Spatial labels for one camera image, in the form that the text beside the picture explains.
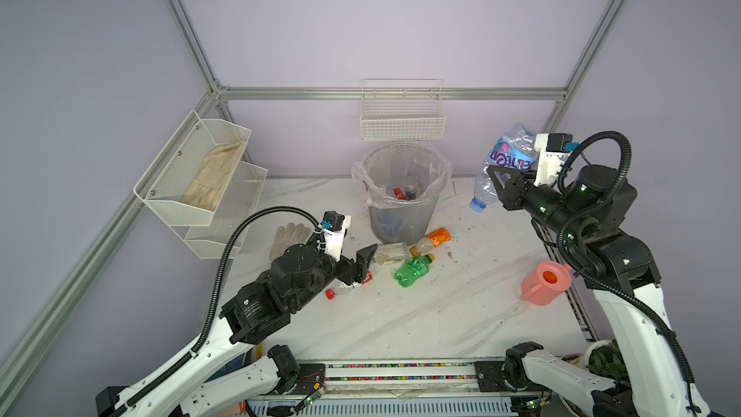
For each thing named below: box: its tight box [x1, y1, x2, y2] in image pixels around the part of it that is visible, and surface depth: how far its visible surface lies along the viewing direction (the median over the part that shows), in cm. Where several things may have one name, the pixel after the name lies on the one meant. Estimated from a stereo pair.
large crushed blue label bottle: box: [468, 121, 539, 213], surface depth 55 cm
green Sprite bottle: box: [393, 253, 436, 289], surface depth 92 cm
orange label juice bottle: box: [409, 227, 452, 258], surface depth 98 cm
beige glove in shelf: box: [181, 139, 247, 212], surface depth 80 cm
